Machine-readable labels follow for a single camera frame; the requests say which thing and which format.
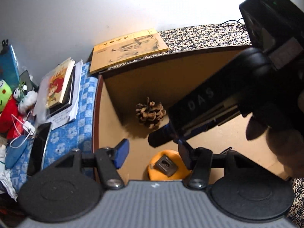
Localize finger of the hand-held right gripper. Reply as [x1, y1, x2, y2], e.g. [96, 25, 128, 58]
[148, 123, 182, 148]

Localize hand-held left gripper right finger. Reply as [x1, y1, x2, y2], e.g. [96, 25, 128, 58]
[178, 139, 252, 189]

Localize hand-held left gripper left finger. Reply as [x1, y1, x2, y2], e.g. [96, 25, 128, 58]
[51, 139, 130, 190]

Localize orange tape measure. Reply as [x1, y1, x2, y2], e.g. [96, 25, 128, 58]
[148, 150, 192, 181]

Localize brown cardboard box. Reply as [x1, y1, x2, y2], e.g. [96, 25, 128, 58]
[91, 44, 295, 183]

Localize person's right hand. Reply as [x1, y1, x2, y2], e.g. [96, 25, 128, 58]
[246, 117, 304, 178]

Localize brown pine cone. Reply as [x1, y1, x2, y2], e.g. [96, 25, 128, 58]
[135, 97, 167, 130]

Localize blue checkered cloth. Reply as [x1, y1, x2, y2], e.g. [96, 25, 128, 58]
[5, 62, 99, 190]

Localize white paper sheets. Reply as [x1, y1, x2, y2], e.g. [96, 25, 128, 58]
[51, 60, 83, 131]

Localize dark notebook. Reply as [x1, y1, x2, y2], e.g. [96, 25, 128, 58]
[49, 65, 77, 115]

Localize black smartphone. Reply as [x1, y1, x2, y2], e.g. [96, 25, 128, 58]
[27, 122, 53, 176]

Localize clear plastic sleeve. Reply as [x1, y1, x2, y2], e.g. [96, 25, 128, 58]
[33, 75, 51, 124]

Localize cartoon cover book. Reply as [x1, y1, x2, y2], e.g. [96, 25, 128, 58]
[45, 57, 75, 110]

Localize yellow illustrated book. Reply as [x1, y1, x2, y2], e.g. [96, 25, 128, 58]
[90, 28, 169, 74]

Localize blue oval pouch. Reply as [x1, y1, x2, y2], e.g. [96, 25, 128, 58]
[5, 135, 30, 169]

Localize panda plush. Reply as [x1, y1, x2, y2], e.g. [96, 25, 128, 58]
[13, 83, 38, 114]

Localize crumpled white paper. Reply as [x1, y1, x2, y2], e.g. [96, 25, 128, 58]
[0, 169, 18, 201]

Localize red plush toy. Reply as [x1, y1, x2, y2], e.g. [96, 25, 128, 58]
[0, 97, 24, 139]

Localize dark phone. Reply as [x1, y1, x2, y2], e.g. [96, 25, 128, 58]
[19, 70, 34, 92]

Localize green frog plush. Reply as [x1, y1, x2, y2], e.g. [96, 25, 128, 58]
[0, 79, 12, 112]

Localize blue box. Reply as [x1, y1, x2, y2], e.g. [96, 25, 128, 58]
[0, 44, 21, 83]

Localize black cable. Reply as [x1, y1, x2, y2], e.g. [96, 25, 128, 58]
[215, 19, 247, 29]

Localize white charger with cable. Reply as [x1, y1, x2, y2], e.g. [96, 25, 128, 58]
[11, 112, 36, 143]

